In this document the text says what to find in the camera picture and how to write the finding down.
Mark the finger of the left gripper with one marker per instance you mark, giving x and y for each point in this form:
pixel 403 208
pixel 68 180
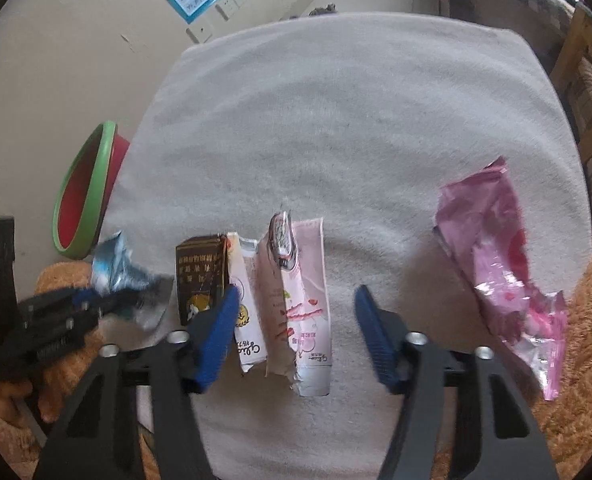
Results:
pixel 52 337
pixel 68 300

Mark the dark brown cigarette box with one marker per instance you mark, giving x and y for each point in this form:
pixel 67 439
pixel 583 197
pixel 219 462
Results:
pixel 202 273

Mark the green red trash bin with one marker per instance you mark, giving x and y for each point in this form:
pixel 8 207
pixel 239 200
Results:
pixel 85 191

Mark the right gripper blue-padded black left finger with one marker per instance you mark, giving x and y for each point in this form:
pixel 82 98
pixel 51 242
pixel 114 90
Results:
pixel 97 434

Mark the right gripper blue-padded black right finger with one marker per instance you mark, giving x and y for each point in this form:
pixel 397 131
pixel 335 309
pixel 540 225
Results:
pixel 496 435

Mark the silver blue wrapper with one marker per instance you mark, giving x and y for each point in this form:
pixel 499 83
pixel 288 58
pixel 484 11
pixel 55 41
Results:
pixel 139 296

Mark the orange plush blanket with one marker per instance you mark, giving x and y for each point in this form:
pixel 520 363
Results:
pixel 566 422

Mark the pink foil wrapper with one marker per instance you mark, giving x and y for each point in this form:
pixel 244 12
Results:
pixel 479 224

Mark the pink white milk carton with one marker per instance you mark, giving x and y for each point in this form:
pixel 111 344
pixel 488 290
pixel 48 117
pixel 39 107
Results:
pixel 284 321

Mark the wooden chair frame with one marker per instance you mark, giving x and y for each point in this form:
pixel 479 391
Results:
pixel 586 70

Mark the white towel cloth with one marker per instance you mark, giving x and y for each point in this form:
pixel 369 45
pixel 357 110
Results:
pixel 358 120

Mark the white wall socket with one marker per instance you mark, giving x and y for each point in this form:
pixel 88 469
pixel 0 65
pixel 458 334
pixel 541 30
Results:
pixel 200 30

